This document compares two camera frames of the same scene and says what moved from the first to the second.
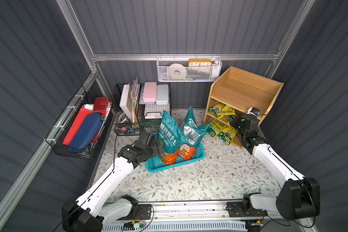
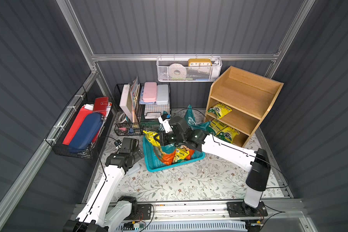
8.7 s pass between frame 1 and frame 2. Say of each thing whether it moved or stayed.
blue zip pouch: stayed
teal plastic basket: stayed
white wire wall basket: stayed
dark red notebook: stayed
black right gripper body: moved
